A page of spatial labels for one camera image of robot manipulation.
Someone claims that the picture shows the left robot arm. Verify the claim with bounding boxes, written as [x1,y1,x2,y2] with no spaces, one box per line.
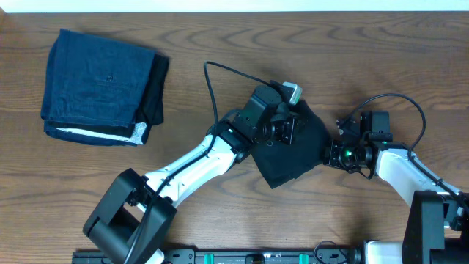
[83,81,302,263]

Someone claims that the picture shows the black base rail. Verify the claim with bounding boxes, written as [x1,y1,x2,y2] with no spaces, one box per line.
[71,248,363,264]

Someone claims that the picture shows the folded black garment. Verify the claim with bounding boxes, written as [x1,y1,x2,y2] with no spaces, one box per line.
[136,55,169,144]

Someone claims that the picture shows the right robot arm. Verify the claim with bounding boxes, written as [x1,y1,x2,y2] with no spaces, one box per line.
[324,111,468,263]

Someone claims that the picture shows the folded dark blue jeans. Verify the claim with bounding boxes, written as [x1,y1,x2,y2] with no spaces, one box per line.
[40,29,157,146]

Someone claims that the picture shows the black t-shirt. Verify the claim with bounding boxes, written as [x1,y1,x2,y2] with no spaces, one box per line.
[251,100,330,188]

